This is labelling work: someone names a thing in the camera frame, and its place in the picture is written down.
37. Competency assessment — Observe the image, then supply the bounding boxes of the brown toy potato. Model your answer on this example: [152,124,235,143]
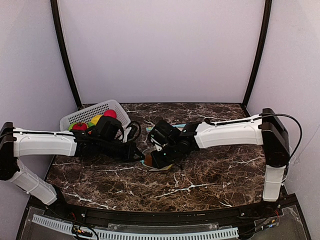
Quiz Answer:
[144,154,153,168]

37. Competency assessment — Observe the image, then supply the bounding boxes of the clear zip bag blue zipper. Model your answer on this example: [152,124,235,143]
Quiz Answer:
[156,123,186,131]

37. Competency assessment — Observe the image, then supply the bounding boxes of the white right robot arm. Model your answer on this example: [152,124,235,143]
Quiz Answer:
[148,108,290,202]

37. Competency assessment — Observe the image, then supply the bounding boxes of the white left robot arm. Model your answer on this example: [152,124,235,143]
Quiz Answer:
[0,121,145,206]

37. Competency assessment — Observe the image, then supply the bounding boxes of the pink red toy fruit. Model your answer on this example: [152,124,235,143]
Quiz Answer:
[103,109,117,119]

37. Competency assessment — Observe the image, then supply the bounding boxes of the red toy tomato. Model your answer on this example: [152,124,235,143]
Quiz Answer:
[71,122,88,131]

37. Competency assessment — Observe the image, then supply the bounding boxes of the white plastic mesh basket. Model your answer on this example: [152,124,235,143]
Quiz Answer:
[59,99,131,131]

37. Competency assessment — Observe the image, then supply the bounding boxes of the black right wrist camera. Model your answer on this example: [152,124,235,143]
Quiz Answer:
[148,119,181,147]

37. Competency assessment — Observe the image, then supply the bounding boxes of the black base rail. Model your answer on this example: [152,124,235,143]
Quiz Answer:
[27,194,298,228]

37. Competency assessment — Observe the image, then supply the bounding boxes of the white slotted cable duct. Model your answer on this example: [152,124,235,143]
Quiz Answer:
[32,214,240,240]

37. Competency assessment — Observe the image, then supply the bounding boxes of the black frame post left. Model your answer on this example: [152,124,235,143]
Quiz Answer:
[50,0,83,110]

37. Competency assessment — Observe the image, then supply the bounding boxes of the black frame post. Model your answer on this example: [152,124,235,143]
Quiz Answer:
[50,0,83,110]
[241,0,273,109]

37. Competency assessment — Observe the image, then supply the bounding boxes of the black frame post right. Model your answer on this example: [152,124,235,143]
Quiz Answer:
[241,0,273,109]

